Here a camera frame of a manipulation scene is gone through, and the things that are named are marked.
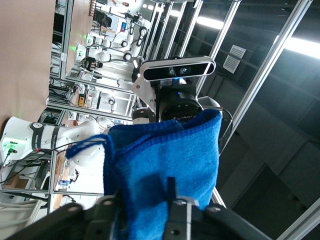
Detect beige fabric cover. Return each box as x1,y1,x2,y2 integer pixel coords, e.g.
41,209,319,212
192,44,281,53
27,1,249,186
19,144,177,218
0,199,43,240

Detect brown cardboard box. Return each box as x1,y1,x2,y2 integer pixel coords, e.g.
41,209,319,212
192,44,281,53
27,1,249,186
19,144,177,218
3,172,30,190

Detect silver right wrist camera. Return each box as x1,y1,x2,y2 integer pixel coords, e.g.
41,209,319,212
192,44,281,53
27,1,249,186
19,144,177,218
139,55,217,83

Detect ceiling light strip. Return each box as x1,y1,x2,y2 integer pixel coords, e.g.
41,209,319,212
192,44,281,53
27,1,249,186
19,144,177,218
196,16,225,30
273,36,320,60

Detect blue microfibre towel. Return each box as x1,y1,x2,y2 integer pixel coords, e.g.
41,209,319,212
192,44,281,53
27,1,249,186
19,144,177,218
65,108,223,240

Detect aluminium cell frame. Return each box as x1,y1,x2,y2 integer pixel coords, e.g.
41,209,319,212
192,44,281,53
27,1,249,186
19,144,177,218
47,0,320,240

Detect white ceiling vent grille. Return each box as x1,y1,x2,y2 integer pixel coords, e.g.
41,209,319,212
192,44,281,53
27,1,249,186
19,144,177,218
228,44,247,60
222,54,241,75

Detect silver camera mounting bracket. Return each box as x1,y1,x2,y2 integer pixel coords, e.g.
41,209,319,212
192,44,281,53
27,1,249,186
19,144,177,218
131,74,161,112

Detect black right arm base cable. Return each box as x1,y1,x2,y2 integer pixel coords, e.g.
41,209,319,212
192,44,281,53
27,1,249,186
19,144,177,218
0,141,107,186

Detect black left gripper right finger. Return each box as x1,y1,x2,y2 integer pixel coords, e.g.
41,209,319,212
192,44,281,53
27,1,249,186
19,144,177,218
162,176,272,240

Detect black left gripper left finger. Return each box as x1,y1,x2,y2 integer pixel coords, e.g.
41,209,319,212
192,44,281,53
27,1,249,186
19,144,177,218
9,192,126,240

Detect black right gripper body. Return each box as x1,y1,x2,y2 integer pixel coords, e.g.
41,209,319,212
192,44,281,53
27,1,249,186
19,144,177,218
158,82,204,123

